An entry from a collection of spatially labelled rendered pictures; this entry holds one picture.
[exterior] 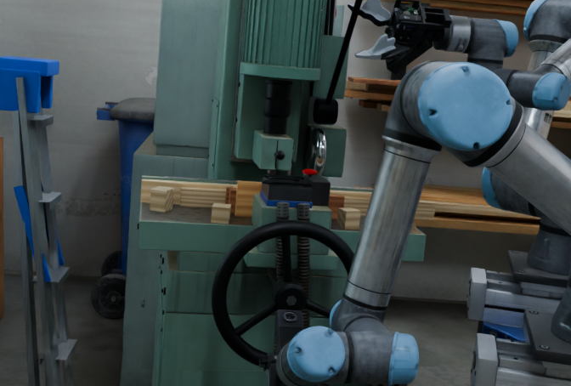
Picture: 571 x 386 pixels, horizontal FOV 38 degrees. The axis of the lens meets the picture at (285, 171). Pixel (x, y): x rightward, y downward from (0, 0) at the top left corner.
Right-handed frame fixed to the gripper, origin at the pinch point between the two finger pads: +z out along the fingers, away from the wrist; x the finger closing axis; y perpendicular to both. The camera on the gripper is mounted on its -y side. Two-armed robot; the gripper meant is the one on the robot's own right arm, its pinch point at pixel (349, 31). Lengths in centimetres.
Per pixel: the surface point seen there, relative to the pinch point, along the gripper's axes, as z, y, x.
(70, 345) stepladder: 60, -136, 7
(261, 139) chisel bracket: 15.8, -21.5, 12.7
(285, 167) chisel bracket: 10.0, -25.1, 16.9
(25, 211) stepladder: 73, -95, -16
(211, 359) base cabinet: 24, -46, 52
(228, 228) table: 22.7, -25.6, 33.2
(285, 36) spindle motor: 13.1, -2.3, 0.5
